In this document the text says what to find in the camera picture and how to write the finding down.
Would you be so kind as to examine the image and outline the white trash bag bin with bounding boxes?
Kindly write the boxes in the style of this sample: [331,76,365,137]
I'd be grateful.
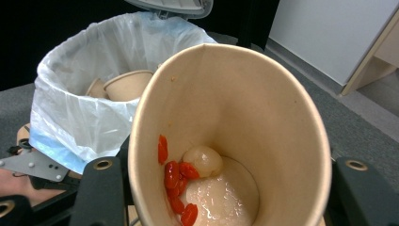
[28,11,218,175]

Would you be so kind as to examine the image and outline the white cabinet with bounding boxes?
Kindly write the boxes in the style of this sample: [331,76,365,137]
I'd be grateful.
[268,0,399,87]

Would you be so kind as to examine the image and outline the pale syrup residue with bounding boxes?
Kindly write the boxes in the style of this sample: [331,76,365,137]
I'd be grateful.
[184,155,261,226]

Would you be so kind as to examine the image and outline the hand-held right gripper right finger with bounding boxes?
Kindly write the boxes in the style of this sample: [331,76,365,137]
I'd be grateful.
[325,156,399,226]

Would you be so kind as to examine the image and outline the white peeled longan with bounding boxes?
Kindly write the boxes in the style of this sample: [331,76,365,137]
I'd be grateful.
[182,144,225,179]

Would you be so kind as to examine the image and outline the red goji berries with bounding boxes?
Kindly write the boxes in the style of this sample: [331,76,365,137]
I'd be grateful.
[157,134,200,226]

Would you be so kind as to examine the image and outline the brown paper bowl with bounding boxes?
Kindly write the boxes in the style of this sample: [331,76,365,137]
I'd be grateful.
[103,69,155,103]

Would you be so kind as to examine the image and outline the grey white lidded trash can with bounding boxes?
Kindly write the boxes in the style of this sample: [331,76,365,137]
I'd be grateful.
[124,0,215,21]

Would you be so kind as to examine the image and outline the brown paper cup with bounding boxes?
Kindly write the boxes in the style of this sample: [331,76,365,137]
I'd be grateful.
[85,77,109,100]
[127,42,333,226]

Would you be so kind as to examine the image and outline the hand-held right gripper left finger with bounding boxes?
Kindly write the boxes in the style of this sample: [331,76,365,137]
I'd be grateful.
[69,155,127,226]

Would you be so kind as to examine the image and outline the light wooden desk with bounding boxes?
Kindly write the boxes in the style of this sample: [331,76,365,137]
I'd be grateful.
[340,5,399,97]

